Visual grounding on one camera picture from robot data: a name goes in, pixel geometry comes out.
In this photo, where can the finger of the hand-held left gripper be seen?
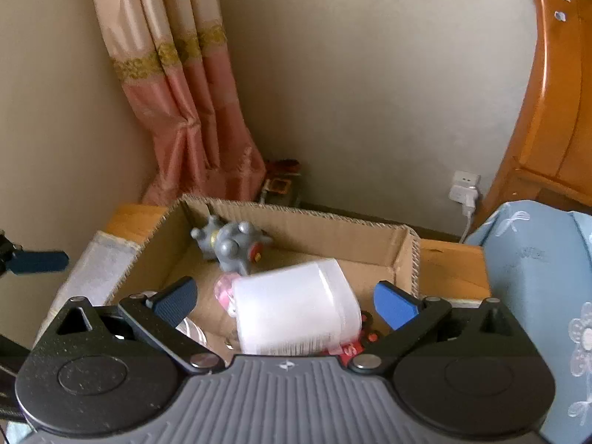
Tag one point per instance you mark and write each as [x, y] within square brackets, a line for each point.
[39, 262]
[11, 347]

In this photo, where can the grey toy figure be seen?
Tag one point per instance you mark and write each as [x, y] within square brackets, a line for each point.
[231, 247]

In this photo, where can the pink round object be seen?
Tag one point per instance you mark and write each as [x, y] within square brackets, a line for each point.
[226, 293]

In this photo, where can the pink and beige curtain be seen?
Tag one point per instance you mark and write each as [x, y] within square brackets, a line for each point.
[185, 101]

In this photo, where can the red toy train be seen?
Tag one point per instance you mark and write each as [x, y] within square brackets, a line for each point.
[350, 349]

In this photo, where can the wooden headboard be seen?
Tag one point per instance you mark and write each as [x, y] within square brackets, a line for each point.
[555, 101]

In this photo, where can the white wall socket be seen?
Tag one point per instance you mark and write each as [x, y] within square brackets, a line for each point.
[465, 179]

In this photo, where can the white plastic container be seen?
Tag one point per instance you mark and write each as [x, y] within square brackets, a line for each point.
[286, 305]

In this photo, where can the grey plaid blanket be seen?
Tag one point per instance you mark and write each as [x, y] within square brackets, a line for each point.
[92, 268]

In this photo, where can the small brown framed box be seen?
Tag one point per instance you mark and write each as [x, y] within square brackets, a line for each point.
[280, 187]

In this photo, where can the pale sticker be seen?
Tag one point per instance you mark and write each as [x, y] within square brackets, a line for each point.
[560, 16]

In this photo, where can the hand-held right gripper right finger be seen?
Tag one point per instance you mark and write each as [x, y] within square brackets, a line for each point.
[393, 307]

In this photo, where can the blue floral bed cover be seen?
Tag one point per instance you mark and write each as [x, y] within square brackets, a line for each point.
[522, 286]

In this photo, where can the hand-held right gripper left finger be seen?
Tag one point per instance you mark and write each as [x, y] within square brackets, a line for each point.
[178, 300]

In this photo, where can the cardboard box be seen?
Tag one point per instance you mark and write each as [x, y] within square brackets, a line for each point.
[323, 237]

